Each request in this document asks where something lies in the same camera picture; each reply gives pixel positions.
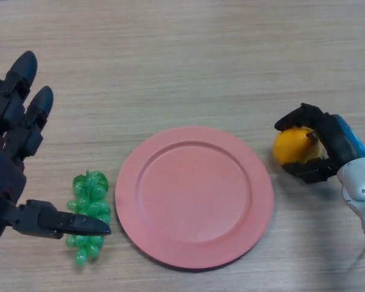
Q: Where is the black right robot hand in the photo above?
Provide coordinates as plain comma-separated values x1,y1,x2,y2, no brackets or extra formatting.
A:
274,103,365,185

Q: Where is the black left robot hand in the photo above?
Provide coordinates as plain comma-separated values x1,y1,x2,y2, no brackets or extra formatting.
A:
0,50,112,244

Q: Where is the yellow pear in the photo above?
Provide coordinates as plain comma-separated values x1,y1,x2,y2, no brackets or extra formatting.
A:
273,125,324,167

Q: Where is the pink round plate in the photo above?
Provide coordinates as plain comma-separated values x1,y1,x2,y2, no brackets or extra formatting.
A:
114,127,274,271

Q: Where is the green grape bunch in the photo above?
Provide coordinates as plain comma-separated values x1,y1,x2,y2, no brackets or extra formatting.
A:
66,170,111,266

